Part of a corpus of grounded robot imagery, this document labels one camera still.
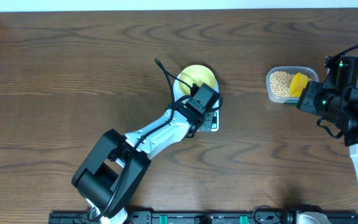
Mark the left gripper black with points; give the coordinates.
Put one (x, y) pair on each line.
(204, 127)

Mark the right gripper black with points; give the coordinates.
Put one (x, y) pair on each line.
(306, 102)

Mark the yellow measuring scoop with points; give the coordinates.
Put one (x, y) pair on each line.
(298, 84)

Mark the pile of soybeans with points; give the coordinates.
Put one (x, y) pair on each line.
(280, 83)

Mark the yellow plastic bowl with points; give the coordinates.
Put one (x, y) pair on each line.
(198, 74)

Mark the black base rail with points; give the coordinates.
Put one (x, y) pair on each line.
(146, 217)

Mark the white digital kitchen scale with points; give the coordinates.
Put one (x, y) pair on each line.
(178, 94)

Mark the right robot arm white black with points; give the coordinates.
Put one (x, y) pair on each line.
(343, 76)

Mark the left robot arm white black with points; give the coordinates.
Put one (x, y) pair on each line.
(113, 170)

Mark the clear plastic bean container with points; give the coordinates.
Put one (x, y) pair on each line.
(291, 70)

